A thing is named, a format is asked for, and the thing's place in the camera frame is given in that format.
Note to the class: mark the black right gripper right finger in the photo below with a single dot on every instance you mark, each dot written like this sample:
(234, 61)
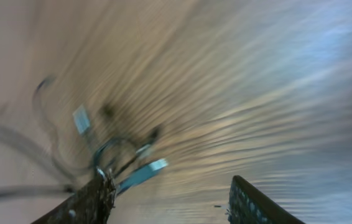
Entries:
(248, 205)

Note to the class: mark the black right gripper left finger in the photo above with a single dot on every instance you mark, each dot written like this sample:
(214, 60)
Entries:
(92, 204)

